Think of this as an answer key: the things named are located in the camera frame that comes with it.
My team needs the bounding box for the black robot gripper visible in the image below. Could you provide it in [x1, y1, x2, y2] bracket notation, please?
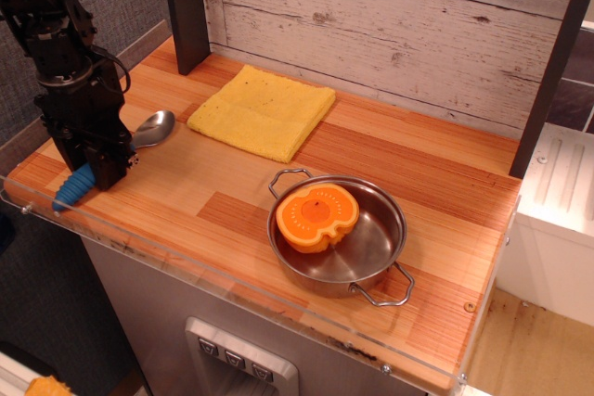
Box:
[35, 45, 138, 191]

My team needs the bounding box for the blue handled metal spoon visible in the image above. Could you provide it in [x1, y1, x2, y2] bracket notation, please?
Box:
[52, 110, 175, 212]

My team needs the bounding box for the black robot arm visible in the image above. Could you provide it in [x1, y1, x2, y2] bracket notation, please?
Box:
[1, 0, 136, 190]

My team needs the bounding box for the yellow folded cloth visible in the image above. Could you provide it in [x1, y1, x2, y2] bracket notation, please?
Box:
[187, 65, 336, 163]

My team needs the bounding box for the orange toy fruit half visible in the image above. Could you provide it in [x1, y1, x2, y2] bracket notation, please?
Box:
[275, 183, 359, 254]

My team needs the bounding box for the yellow object at bottom left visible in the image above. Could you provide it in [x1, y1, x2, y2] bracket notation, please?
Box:
[24, 376, 73, 396]

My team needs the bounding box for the silver dispenser button panel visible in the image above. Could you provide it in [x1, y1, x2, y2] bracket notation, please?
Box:
[185, 317, 300, 395]

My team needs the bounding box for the stainless steel pot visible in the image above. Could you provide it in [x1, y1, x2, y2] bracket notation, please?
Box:
[267, 173, 415, 307]

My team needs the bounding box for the white toy sink unit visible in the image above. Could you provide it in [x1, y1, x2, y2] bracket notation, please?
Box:
[497, 124, 593, 325]

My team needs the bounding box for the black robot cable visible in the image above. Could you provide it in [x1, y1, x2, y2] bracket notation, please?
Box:
[90, 45, 132, 94]

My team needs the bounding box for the dark left shelf post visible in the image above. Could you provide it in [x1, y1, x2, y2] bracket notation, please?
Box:
[167, 0, 211, 75]

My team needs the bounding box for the dark shelf post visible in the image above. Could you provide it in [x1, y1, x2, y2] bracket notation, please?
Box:
[509, 0, 590, 179]
[167, 0, 211, 75]

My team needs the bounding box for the dark right shelf post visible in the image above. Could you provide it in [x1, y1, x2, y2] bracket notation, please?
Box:
[509, 0, 590, 179]

